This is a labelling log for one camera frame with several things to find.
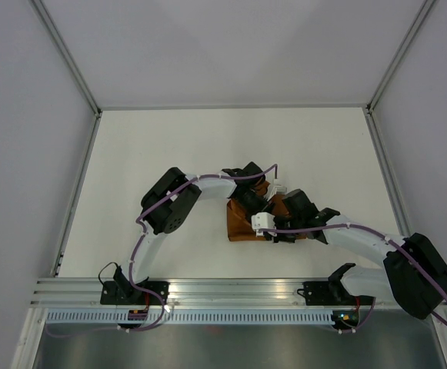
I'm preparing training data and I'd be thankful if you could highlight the brown cloth napkin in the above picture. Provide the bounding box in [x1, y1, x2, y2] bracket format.
[227, 178, 319, 241]

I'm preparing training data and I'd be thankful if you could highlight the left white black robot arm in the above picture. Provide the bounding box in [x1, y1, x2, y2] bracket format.
[113, 161, 278, 304]

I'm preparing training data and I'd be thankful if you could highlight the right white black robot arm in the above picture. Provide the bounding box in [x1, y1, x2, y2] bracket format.
[274, 189, 447, 319]

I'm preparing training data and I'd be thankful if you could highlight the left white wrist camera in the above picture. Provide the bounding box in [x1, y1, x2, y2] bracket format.
[267, 178, 288, 198]

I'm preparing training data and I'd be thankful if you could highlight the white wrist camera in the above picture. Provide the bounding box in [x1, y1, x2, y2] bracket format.
[251, 212, 276, 237]
[267, 178, 288, 198]

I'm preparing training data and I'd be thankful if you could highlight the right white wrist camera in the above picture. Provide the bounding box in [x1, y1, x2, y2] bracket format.
[251, 212, 276, 237]

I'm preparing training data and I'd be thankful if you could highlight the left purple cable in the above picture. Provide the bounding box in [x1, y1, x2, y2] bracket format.
[45, 164, 280, 339]

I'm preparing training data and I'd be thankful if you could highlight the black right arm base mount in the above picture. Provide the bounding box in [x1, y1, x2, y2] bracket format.
[296, 281, 373, 308]

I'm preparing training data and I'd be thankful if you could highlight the right aluminium side rail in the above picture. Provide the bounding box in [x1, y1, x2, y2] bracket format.
[362, 106, 413, 248]

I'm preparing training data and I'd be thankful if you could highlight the aluminium side rail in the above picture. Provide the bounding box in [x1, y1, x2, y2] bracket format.
[362, 106, 413, 248]
[48, 111, 102, 278]

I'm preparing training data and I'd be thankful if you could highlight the left aluminium side rail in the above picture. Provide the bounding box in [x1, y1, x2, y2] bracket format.
[48, 111, 102, 278]

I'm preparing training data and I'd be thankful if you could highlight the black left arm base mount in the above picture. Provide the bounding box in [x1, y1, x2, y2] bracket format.
[100, 280, 169, 307]

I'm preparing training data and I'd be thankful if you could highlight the aluminium front frame rail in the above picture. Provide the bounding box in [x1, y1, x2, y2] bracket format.
[28, 276, 447, 311]

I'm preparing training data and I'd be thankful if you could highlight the white slotted cable duct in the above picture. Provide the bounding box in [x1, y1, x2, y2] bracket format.
[45, 308, 333, 325]

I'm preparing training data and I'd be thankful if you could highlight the right aluminium corner post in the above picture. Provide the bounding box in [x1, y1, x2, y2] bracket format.
[365, 0, 438, 115]

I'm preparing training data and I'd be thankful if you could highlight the aluminium corner post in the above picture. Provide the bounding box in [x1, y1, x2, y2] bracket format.
[365, 0, 438, 115]
[28, 0, 102, 117]

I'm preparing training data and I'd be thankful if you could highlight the left aluminium corner post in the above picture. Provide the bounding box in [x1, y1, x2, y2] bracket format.
[28, 0, 102, 117]

